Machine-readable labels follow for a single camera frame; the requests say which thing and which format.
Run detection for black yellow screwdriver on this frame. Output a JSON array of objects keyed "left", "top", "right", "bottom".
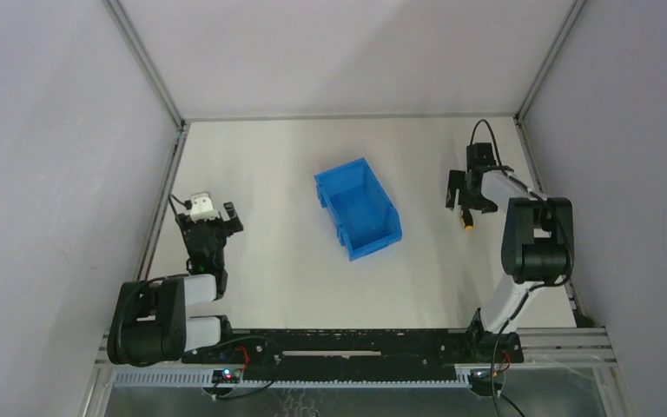
[{"left": 460, "top": 208, "right": 474, "bottom": 230}]

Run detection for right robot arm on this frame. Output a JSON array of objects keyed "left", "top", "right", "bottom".
[{"left": 446, "top": 167, "right": 575, "bottom": 344}]

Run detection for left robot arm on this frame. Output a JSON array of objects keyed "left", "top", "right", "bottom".
[{"left": 107, "top": 193, "right": 243, "bottom": 367}]

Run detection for blue plastic storage bin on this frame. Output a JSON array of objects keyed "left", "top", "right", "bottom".
[{"left": 314, "top": 158, "right": 403, "bottom": 261}]

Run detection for small lit circuit board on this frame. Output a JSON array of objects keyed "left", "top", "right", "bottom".
[{"left": 211, "top": 368, "right": 243, "bottom": 385}]

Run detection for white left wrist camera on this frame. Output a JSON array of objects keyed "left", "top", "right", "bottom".
[{"left": 189, "top": 191, "right": 221, "bottom": 222}]

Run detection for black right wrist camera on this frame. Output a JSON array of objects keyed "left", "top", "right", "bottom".
[{"left": 466, "top": 142, "right": 496, "bottom": 170}]

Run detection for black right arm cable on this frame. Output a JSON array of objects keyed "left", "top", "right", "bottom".
[{"left": 469, "top": 119, "right": 577, "bottom": 289}]

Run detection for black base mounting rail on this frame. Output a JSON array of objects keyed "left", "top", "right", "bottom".
[{"left": 181, "top": 328, "right": 525, "bottom": 383}]

